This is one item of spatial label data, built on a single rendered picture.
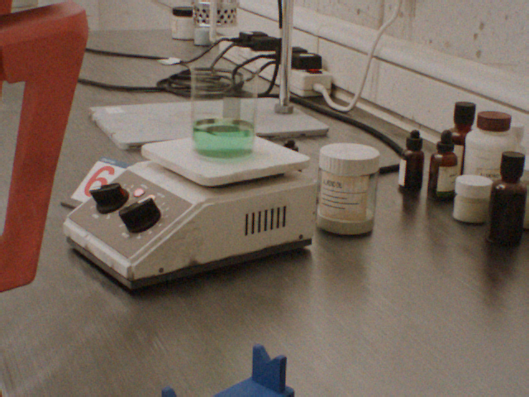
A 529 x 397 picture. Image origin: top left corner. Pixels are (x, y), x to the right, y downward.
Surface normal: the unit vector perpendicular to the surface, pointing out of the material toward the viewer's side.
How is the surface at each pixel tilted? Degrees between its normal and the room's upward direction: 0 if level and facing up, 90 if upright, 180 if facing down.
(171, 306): 0
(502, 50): 90
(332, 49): 90
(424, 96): 90
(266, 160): 0
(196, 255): 90
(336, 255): 0
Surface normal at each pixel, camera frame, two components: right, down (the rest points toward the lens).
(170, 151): 0.04, -0.94
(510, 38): -0.92, 0.09
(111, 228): -0.37, -0.73
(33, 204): 0.40, 0.47
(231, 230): 0.60, 0.28
